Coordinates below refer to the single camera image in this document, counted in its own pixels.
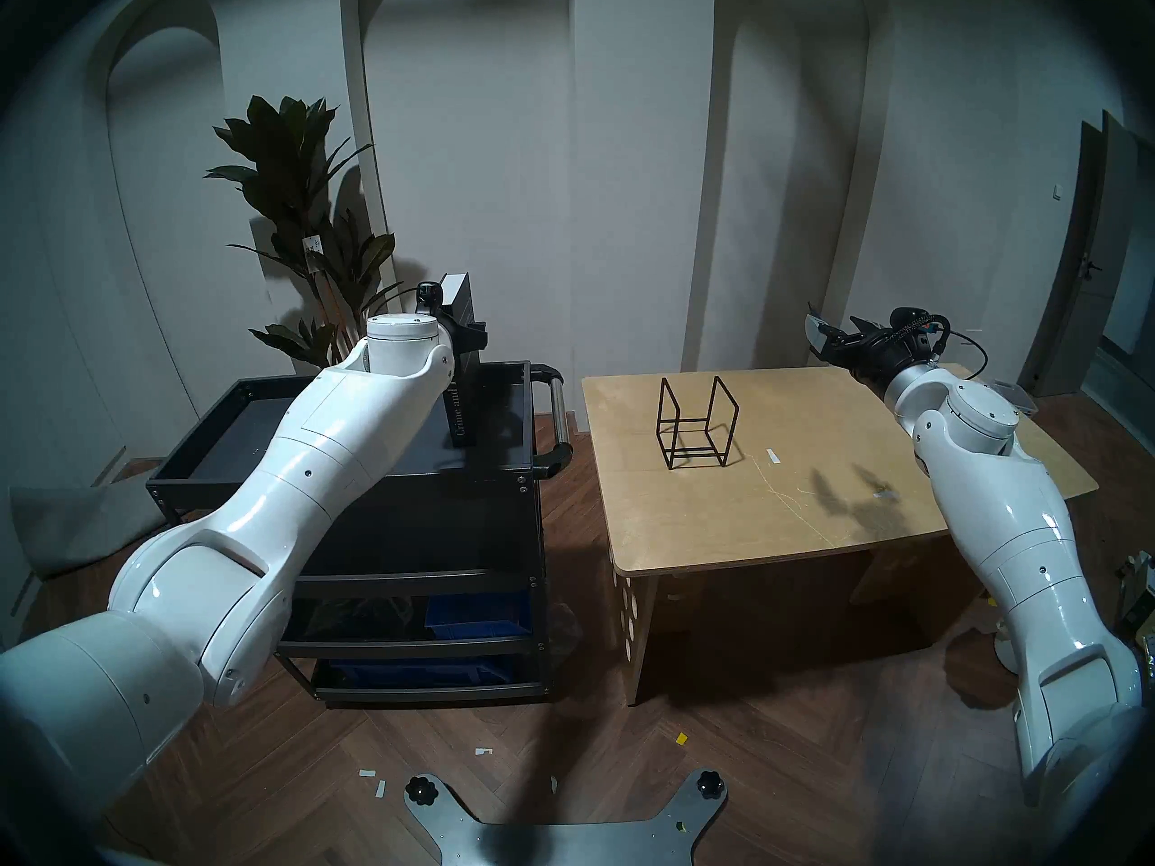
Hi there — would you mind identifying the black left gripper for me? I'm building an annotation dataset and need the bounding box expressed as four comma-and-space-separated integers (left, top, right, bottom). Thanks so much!
436, 310, 490, 371

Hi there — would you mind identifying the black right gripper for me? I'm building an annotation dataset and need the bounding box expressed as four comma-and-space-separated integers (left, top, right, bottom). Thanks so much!
804, 300, 910, 391

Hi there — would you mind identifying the black and red thick book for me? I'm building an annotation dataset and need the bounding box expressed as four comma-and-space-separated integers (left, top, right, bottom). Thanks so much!
440, 272, 479, 448

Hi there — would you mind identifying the black three-shelf utility cart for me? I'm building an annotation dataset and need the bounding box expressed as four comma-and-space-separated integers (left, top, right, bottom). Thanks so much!
146, 361, 576, 707

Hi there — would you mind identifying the light wooden table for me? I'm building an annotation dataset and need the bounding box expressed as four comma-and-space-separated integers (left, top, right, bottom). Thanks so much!
580, 364, 1100, 707

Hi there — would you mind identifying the dark green leafy plant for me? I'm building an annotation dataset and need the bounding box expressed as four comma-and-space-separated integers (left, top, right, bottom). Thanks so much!
204, 96, 402, 369

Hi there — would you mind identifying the blue plastic bin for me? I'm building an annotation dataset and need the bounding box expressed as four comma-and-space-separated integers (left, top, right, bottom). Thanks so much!
422, 592, 533, 640

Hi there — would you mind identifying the dark grey door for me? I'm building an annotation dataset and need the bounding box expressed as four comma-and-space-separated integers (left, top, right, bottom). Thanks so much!
1020, 111, 1155, 396

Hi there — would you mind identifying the long blue plastic tray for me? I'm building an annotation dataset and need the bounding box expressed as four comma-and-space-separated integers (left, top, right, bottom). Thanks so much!
325, 659, 538, 691

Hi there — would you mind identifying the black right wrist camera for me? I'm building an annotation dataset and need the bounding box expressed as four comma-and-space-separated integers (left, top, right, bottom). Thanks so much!
889, 307, 953, 355

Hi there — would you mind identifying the black wire book stand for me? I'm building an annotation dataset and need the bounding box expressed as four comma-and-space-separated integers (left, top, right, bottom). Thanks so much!
656, 375, 741, 471

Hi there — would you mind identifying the grey metal base plate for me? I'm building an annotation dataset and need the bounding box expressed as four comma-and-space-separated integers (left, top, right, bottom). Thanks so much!
403, 769, 727, 866

